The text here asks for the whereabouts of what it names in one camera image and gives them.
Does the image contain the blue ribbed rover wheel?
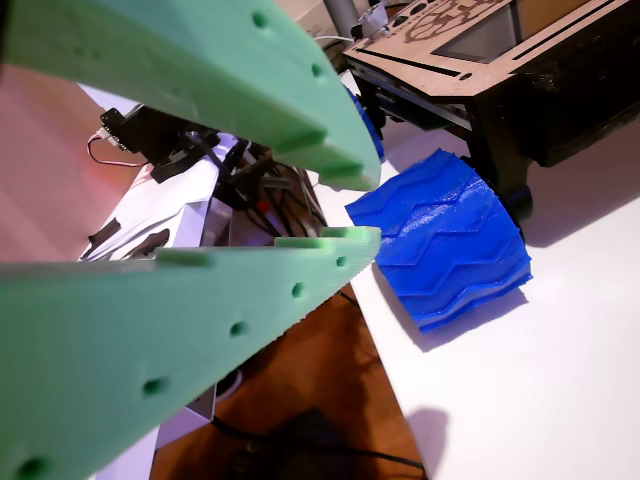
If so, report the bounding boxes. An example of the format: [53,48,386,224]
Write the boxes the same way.
[344,148,535,337]
[344,85,387,162]

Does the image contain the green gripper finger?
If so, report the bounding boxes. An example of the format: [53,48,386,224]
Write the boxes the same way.
[0,0,383,193]
[0,225,383,480]

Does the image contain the wooden top rover chassis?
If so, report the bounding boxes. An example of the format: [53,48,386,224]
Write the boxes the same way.
[341,0,640,222]

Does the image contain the grey metal pole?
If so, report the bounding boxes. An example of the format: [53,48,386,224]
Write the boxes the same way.
[323,0,360,37]

